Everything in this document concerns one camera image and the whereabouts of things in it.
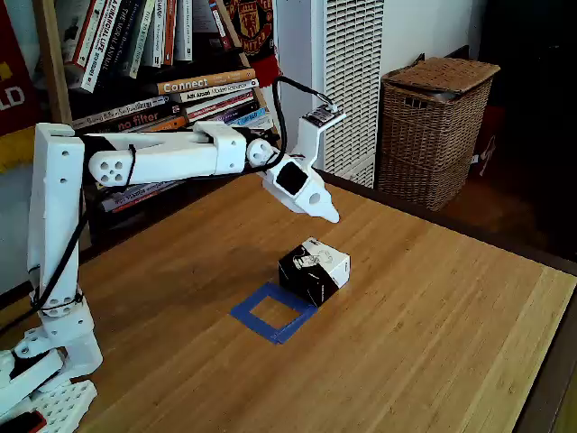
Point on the orange spine book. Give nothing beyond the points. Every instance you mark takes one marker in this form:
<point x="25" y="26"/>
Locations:
<point x="169" y="31"/>

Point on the red bag white print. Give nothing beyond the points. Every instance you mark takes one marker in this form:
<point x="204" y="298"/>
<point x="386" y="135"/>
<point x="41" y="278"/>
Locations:
<point x="489" y="135"/>

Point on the red yellow banner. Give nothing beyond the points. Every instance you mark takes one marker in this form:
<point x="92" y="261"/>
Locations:
<point x="13" y="67"/>

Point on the thin red book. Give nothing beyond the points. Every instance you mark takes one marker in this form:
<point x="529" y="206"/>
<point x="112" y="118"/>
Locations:
<point x="221" y="24"/>

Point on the wooden ladder bookshelf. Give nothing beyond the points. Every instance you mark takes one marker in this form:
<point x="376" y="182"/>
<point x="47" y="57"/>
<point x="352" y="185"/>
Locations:
<point x="49" y="67"/>

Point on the white book black title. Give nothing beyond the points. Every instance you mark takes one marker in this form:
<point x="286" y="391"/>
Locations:
<point x="261" y="123"/>

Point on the narrow white spine book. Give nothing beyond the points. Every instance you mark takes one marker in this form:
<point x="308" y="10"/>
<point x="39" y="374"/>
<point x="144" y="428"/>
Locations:
<point x="158" y="36"/>

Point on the white louvred heater unit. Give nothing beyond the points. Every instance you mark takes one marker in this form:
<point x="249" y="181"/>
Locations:
<point x="351" y="90"/>

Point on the red black football scarf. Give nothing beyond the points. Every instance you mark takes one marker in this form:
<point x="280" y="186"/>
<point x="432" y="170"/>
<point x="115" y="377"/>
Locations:
<point x="252" y="27"/>

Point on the white perforated base plate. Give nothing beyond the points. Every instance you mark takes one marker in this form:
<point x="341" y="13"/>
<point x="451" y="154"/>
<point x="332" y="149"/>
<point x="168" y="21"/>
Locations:
<point x="63" y="406"/>

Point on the black and white cardboard box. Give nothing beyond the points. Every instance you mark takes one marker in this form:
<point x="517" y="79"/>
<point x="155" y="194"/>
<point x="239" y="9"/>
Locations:
<point x="315" y="270"/>

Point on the wrist camera on white bracket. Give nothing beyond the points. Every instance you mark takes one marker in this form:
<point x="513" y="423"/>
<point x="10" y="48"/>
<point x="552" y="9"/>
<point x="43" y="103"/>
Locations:
<point x="308" y="135"/>

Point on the grey green spine book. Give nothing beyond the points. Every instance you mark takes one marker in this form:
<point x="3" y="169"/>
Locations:
<point x="140" y="40"/>

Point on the white Modern Romance book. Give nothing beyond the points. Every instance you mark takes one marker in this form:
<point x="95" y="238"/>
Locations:
<point x="216" y="91"/>

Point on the dark purple book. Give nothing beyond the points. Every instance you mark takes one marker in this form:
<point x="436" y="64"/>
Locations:
<point x="234" y="113"/>

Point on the red spine book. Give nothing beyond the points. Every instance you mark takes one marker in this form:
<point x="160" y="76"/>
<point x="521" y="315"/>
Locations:
<point x="85" y="31"/>

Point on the brown wicker laundry basket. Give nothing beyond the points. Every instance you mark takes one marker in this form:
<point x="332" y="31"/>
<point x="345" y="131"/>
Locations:
<point x="428" y="149"/>

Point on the blue tape square target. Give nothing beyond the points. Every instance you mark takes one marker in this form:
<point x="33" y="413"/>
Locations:
<point x="252" y="321"/>

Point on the wide white spine book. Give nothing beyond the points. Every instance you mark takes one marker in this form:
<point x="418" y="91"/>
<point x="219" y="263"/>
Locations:
<point x="183" y="31"/>

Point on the white red striped book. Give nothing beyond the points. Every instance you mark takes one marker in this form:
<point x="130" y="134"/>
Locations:
<point x="216" y="104"/>

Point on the black moral animal book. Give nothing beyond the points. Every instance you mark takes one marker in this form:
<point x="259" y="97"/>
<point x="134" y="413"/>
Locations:
<point x="118" y="40"/>

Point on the red black clamp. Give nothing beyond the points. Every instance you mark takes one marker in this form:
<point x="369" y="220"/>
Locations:
<point x="22" y="424"/>

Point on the light blue book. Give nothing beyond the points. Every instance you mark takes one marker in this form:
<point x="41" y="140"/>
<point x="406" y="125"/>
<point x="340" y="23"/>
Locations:
<point x="250" y="117"/>

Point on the black no filter book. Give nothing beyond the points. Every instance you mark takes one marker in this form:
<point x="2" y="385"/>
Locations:
<point x="135" y="121"/>

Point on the white book script title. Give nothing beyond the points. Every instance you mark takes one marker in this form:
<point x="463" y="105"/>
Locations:
<point x="117" y="113"/>

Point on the orange book black title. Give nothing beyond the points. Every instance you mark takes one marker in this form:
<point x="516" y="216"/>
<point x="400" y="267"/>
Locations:
<point x="169" y="124"/>

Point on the white financial life book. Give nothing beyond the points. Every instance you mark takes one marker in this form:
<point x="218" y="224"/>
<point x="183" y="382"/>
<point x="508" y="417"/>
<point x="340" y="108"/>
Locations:
<point x="97" y="49"/>

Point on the orange Connect book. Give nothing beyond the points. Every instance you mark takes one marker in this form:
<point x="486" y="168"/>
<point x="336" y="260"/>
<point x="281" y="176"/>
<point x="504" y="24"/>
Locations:
<point x="198" y="83"/>

